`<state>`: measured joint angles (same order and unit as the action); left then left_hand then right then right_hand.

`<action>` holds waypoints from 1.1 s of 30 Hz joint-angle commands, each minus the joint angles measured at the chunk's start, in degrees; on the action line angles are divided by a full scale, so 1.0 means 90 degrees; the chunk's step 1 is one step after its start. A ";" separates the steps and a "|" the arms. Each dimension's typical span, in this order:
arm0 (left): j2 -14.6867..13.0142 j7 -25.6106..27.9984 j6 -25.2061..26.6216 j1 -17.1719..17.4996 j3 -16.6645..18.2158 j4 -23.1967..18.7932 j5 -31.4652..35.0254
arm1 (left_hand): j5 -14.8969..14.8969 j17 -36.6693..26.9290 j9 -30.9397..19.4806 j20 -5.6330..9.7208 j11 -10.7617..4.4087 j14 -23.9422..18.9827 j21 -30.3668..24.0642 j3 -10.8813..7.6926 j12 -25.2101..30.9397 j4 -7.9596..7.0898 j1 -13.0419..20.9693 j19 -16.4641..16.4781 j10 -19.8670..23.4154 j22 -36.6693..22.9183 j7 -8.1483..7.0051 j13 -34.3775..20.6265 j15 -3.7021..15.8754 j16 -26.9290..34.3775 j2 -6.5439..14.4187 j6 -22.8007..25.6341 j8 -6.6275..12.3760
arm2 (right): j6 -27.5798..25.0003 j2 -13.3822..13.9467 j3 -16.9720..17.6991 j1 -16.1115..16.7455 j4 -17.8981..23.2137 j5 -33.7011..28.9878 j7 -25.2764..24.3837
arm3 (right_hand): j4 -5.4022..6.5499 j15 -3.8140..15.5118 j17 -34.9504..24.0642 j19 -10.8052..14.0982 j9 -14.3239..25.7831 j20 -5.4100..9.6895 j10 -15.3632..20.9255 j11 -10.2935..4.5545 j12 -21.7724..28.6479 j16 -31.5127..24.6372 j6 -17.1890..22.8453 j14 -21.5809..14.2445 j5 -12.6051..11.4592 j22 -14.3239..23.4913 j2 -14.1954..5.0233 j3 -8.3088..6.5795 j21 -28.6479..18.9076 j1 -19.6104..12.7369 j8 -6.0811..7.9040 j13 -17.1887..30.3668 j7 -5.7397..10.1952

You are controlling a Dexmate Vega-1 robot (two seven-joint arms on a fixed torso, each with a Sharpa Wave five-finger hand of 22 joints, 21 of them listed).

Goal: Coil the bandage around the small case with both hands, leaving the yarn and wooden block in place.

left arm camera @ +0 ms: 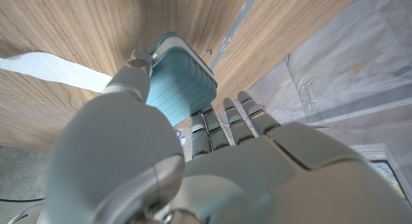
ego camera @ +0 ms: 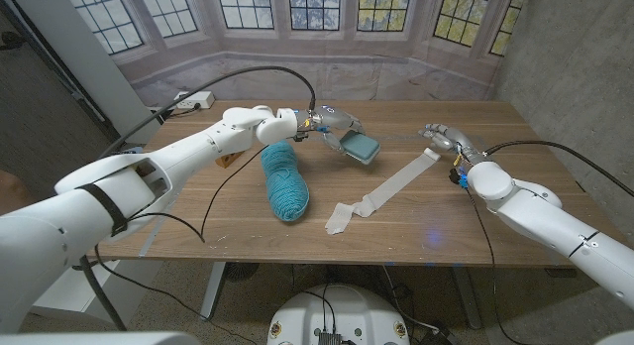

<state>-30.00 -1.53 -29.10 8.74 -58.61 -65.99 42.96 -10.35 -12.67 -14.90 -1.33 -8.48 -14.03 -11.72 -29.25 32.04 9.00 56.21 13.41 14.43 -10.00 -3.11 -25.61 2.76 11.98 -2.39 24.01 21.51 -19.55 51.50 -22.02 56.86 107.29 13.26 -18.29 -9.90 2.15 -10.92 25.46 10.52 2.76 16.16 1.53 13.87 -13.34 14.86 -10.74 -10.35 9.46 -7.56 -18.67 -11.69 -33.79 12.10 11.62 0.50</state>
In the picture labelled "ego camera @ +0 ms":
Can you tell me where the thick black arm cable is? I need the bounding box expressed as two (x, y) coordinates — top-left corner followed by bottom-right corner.
(484, 140), (634, 197)
(77, 65), (318, 332)

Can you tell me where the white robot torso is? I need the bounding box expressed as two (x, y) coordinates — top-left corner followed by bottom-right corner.
(266, 284), (411, 345)

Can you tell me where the orange wooden block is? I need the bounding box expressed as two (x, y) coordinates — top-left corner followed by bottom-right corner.
(215, 150), (245, 170)

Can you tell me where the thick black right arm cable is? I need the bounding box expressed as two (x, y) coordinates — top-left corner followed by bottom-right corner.
(484, 140), (634, 197)

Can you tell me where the grey table leg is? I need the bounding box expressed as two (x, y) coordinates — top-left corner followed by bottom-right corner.
(199, 262), (227, 321)
(453, 266), (482, 330)

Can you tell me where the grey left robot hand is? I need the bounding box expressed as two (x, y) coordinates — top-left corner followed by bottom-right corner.
(295, 105), (368, 153)

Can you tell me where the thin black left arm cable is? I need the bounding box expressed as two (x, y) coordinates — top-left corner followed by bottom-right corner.
(93, 144), (271, 345)

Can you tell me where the white bandage strip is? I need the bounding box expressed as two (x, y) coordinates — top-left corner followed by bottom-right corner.
(324, 147), (441, 236)

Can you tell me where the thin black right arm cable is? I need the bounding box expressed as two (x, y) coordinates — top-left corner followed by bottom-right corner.
(464, 186), (519, 345)

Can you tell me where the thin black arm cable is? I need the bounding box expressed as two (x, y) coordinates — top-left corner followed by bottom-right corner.
(93, 144), (271, 345)
(464, 186), (519, 345)

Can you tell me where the person's bare leg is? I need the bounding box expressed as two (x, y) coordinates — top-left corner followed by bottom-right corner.
(0, 169), (26, 217)

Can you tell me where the teal yarn skein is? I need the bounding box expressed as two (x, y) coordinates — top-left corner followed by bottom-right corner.
(260, 139), (311, 223)

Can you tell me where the printed window backdrop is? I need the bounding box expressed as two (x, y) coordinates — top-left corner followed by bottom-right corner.
(61, 0), (531, 108)

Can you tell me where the white robot body edge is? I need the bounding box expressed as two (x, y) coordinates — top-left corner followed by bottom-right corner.
(0, 332), (199, 345)

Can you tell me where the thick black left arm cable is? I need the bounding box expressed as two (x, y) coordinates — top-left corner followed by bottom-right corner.
(77, 65), (318, 332)

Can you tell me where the white power strip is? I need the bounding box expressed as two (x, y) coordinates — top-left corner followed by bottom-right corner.
(173, 90), (216, 111)

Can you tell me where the black round fan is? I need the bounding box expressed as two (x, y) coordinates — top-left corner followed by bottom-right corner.
(223, 262), (260, 283)

